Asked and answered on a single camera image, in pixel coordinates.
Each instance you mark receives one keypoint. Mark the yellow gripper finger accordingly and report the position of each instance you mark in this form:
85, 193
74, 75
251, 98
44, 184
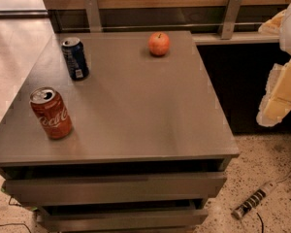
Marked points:
272, 25
276, 103

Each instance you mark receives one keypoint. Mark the red apple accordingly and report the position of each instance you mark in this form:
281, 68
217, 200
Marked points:
158, 43

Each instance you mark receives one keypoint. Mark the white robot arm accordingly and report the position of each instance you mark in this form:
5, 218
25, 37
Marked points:
285, 33

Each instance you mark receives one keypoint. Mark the dark blue soda can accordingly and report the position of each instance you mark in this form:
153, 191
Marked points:
72, 49

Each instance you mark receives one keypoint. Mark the red coca-cola can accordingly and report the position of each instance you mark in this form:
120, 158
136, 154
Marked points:
50, 110

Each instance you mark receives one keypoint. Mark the white power strip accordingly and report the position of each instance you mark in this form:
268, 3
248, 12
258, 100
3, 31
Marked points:
254, 199

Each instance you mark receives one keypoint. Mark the upper grey drawer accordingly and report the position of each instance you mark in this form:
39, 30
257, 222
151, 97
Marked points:
116, 189

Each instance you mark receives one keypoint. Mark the grey drawer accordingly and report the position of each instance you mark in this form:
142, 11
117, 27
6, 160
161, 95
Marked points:
124, 221
116, 189

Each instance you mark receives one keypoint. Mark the lower grey drawer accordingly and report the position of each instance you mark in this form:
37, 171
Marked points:
124, 221

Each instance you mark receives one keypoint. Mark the grey drawer cabinet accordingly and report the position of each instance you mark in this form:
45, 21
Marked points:
135, 114

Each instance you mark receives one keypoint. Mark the right metal bracket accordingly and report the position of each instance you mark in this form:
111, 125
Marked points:
230, 16

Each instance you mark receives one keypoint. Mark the metal bracket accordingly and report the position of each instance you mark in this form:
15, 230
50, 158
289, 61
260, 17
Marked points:
230, 16
93, 15

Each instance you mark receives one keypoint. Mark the grey wall shelf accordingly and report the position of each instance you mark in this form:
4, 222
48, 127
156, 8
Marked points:
237, 38

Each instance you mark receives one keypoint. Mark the left metal bracket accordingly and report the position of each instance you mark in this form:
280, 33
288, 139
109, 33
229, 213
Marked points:
93, 15

